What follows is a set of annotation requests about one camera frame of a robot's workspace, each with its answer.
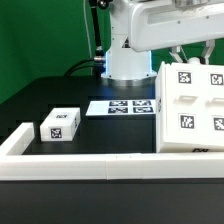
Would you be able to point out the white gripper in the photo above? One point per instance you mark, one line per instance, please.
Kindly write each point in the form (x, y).
(168, 23)

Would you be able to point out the white cabinet body box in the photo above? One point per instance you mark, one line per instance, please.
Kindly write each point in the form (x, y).
(189, 108)

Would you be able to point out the small white cabinet top box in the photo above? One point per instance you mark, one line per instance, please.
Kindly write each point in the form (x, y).
(61, 124)

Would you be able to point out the white cabinet door panel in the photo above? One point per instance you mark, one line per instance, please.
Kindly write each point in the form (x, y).
(214, 107)
(179, 108)

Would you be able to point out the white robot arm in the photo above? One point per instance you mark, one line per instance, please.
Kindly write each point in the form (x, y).
(122, 62)

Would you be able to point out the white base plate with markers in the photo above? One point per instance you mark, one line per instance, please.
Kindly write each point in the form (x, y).
(121, 107)

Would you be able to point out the white U-shaped frame wall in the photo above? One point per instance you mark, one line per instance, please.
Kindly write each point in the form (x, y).
(16, 165)

